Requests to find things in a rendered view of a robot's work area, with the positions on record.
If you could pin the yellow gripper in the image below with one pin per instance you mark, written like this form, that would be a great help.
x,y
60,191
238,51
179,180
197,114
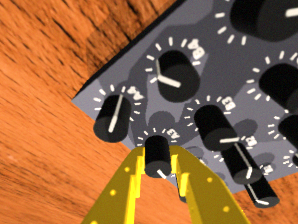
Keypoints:
x,y
208,198

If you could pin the black knob box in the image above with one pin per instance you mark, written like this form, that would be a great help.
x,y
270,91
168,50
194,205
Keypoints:
x,y
207,72

